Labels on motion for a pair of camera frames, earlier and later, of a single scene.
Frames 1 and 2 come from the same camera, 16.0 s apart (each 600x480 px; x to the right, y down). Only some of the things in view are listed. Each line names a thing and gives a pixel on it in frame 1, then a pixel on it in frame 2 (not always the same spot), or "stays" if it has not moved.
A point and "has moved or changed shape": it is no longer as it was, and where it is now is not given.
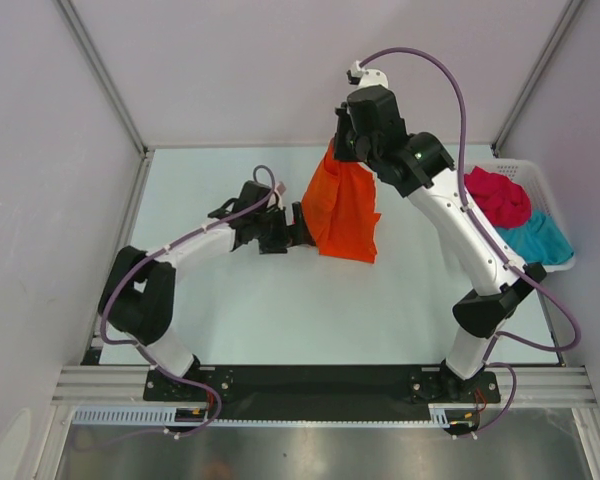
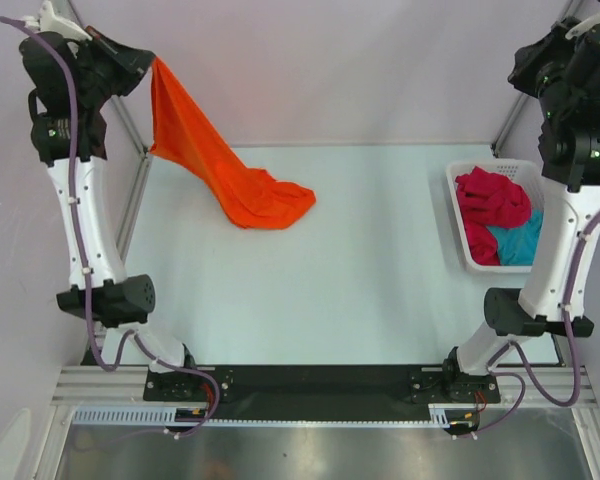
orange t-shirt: [339, 208] → [249, 196]
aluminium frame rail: [93, 384] stays
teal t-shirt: [538, 241] stays
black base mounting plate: [324, 394] stays
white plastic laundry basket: [530, 174] has moved or changed shape
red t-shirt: [505, 203] stays
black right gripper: [341, 153] → [524, 59]
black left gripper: [297, 232] → [132, 63]
